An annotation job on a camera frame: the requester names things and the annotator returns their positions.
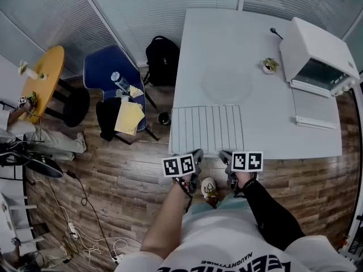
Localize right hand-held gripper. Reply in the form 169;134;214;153
218;150;264;192

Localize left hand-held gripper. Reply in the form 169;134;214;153
162;148;205;194

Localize metal wire oven rack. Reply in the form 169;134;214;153
170;104;245;155

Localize clear glass round plate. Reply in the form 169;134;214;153
200;66;254;103

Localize person's right forearm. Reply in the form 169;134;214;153
242;179;306;252

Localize person's left forearm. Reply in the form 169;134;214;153
140;185;193;259

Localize white toaster oven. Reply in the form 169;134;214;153
279;16;361;130

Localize person's right hand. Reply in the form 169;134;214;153
235;171;255;189

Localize person's left hand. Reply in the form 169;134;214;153
175;175;193;189

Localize person's white shoe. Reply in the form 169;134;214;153
200;177;220;209

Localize person's light blue jeans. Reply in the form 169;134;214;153
187;194;252;212

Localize yellow paper envelope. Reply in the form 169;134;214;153
114;100;143;137

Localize person's white printed shirt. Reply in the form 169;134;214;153
115;205;358;272

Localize small yellow snack packet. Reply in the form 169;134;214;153
129;85;145;98

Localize black cloth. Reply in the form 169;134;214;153
95;97;125;141

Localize small potted plant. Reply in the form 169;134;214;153
261;57;281;75

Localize black backpack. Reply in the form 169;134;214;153
142;35;181;87

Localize clear plastic water bottle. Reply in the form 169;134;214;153
110;71;131;92

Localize black round stool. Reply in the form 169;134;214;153
62;88;91;128

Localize blue chair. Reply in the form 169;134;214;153
83;44;159;146

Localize black office chair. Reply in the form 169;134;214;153
0;140;64;180

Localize yellow round table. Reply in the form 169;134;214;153
19;45;65;124

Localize white small stool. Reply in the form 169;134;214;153
0;193;37;243

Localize white vase with flowers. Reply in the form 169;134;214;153
17;60;48;80

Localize beaded wrist bracelet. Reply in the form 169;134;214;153
172;178;193;198

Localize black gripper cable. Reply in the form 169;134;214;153
234;171;259;198
174;180;194;214

